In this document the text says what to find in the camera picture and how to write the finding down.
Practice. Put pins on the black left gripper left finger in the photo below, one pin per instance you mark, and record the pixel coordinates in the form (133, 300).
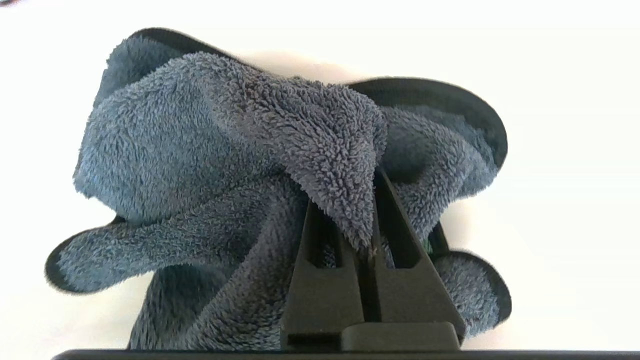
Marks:
(320, 300)

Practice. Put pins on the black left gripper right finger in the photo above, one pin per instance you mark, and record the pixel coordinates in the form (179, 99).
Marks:
(415, 295)

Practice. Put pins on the dark grey terry towel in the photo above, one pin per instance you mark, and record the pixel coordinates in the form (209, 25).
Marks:
(200, 150)

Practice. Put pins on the white ceramic sink basin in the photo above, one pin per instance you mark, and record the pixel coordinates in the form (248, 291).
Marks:
(560, 175)

